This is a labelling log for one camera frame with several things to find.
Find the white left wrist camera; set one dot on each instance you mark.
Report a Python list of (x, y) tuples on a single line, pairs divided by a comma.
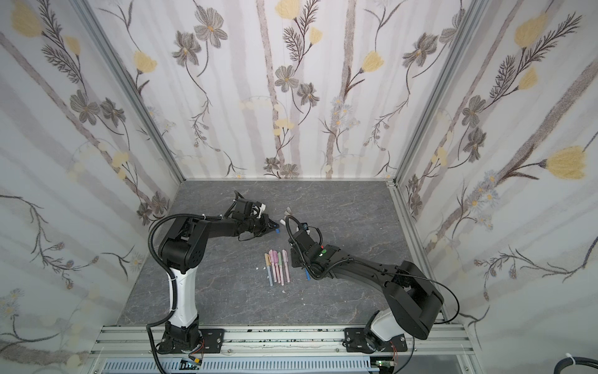
[(258, 209)]

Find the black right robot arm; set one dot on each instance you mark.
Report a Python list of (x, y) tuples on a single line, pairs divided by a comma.
[(413, 300)]

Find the green cap pen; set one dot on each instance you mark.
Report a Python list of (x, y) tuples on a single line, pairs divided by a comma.
[(280, 269)]

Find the beige cap blue pen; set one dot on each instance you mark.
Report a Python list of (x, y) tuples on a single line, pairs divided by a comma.
[(268, 269)]

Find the aluminium corner post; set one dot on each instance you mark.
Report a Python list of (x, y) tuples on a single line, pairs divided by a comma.
[(115, 64), (463, 37)]

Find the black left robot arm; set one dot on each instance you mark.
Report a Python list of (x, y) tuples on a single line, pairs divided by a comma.
[(178, 244)]

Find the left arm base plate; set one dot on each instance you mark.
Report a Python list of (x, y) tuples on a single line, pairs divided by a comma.
[(210, 340)]

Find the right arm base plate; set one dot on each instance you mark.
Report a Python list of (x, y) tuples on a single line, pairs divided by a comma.
[(359, 340)]

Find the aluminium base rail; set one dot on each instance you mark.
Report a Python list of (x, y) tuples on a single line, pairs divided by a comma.
[(326, 340)]

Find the aluminium corner post right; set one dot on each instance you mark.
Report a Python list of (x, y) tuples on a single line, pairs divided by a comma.
[(463, 37)]

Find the aluminium corner post left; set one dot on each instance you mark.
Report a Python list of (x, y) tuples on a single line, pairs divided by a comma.
[(115, 64)]

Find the light pink cap pen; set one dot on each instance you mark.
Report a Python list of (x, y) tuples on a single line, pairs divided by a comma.
[(286, 265)]

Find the white vented cable duct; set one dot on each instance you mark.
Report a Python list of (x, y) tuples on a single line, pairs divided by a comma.
[(270, 365)]

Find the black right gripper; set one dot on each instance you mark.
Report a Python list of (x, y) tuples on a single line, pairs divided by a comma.
[(294, 232)]

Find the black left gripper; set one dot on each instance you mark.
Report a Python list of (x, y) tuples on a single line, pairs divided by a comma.
[(266, 227)]

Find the purple cap pink pen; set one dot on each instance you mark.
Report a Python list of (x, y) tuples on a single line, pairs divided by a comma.
[(276, 263)]

